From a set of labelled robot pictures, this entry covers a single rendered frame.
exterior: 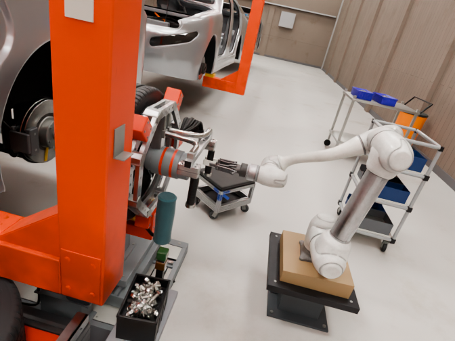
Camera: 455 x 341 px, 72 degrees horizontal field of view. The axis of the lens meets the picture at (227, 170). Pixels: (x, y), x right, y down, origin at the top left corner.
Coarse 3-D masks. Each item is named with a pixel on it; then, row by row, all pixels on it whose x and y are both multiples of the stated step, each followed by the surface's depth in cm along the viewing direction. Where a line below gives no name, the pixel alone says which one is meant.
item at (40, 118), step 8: (32, 104) 143; (40, 104) 144; (48, 104) 150; (32, 112) 141; (40, 112) 146; (48, 112) 151; (24, 120) 140; (32, 120) 142; (40, 120) 147; (48, 120) 149; (24, 128) 139; (40, 128) 147; (48, 128) 147; (40, 136) 148; (48, 136) 149; (40, 144) 151; (48, 144) 150; (40, 152) 153; (48, 152) 159; (32, 160) 150; (40, 160) 154; (48, 160) 160
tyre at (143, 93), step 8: (136, 88) 136; (144, 88) 136; (152, 88) 141; (136, 96) 129; (144, 96) 132; (152, 96) 141; (160, 96) 152; (136, 104) 127; (144, 104) 134; (136, 112) 127; (152, 184) 175; (128, 208) 146; (128, 216) 149
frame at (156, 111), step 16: (144, 112) 129; (160, 112) 131; (176, 112) 155; (176, 128) 168; (144, 144) 124; (176, 144) 172; (144, 160) 126; (160, 176) 172; (160, 192) 168; (144, 208) 143
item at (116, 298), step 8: (152, 248) 197; (152, 256) 190; (144, 264) 184; (136, 272) 177; (144, 272) 180; (120, 288) 162; (128, 288) 166; (112, 296) 158; (120, 296) 160; (112, 304) 160; (120, 304) 159
